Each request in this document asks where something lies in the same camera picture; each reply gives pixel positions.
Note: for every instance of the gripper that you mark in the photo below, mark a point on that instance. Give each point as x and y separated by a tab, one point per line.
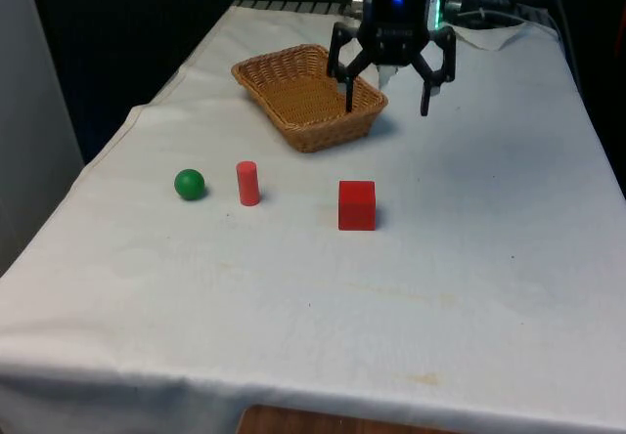
397	18

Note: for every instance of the red wooden cube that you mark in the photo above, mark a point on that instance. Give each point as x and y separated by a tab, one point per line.
357	206

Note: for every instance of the brown wicker basket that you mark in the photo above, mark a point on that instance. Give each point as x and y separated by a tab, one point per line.
303	106

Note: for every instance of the green ball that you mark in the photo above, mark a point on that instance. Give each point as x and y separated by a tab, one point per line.
189	185

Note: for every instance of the red wooden cylinder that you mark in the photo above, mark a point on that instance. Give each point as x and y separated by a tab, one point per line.
248	185

